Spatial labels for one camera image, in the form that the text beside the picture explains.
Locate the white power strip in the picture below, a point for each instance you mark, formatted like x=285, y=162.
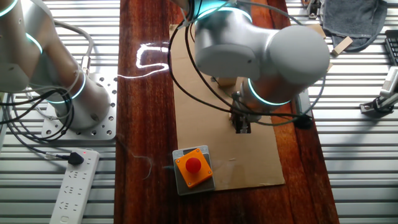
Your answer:
x=74, y=189

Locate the aluminium robot mounting plate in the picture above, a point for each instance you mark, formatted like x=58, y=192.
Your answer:
x=109, y=93

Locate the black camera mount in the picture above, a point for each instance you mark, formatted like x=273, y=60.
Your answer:
x=373, y=109

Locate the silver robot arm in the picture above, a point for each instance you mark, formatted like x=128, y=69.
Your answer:
x=233, y=46

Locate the orange emergency stop button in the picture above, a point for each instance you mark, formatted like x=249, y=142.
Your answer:
x=192, y=166

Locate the brown cardboard sheet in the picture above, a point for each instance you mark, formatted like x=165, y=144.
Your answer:
x=199, y=137

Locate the grey towel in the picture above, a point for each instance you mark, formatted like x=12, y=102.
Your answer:
x=357, y=18

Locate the big spare wooden block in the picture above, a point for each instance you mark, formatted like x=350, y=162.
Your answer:
x=318, y=30

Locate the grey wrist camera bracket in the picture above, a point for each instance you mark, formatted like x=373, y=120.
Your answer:
x=302, y=102

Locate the long spare wooden block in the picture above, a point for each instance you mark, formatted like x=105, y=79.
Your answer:
x=342, y=45

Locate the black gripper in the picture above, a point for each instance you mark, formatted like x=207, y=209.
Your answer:
x=241, y=109

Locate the grey button base plate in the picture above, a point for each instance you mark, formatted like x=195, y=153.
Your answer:
x=182, y=189

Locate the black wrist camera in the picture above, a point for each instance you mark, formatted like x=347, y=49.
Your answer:
x=303, y=123

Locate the black power plug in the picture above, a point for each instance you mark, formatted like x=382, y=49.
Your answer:
x=75, y=158

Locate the black keyboard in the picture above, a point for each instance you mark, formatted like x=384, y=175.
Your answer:
x=393, y=46

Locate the small silver camera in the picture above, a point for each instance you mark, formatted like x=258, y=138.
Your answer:
x=390, y=84

